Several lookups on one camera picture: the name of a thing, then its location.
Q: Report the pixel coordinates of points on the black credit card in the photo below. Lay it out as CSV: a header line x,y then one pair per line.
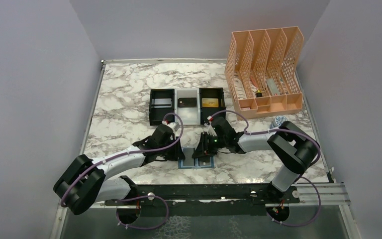
x,y
187,102
205,162
189,160

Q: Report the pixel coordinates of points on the gold credit card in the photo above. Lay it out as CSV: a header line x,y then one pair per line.
x,y
210,102

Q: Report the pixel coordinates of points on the white labelled box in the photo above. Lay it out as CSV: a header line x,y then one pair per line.
x,y
239,88

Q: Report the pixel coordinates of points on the orange file organizer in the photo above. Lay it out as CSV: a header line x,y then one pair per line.
x,y
256,55

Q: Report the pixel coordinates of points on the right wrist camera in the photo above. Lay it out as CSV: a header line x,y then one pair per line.
x,y
209,128

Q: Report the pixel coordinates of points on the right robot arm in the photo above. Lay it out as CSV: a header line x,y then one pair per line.
x,y
296,150

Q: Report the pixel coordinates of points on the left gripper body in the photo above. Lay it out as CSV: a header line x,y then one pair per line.
x,y
170,153

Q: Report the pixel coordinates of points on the blue card holder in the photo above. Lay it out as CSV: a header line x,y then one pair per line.
x,y
196,164

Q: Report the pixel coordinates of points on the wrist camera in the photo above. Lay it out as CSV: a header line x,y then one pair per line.
x,y
173,125
209,128

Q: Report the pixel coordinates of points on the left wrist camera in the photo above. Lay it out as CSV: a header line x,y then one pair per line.
x,y
173,125

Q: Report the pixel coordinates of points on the black white card tray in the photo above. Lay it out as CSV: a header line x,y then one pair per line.
x,y
189,116

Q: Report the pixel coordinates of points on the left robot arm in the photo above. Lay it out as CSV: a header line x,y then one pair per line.
x,y
88,180

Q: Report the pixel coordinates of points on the white magnetic stripe card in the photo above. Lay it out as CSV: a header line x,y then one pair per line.
x,y
161,103

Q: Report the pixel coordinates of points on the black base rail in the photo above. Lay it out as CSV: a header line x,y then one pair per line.
x,y
195,200

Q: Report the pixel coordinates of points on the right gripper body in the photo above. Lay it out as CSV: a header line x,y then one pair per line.
x,y
212,143

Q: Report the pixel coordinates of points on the yellow tipped marker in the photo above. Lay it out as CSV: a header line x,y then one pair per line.
x,y
258,94

